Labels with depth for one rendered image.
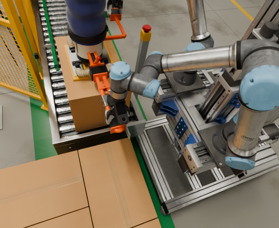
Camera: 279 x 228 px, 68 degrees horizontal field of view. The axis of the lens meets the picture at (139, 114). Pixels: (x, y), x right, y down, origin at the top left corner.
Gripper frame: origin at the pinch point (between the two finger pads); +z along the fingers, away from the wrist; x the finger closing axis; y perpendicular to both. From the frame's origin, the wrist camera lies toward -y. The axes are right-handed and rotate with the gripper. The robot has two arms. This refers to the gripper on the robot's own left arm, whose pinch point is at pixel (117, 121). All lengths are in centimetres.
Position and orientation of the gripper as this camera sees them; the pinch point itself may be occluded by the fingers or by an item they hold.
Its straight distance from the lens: 104.0
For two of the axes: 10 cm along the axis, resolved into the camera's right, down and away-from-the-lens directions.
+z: -1.3, 5.5, 8.2
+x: -9.3, 2.2, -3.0
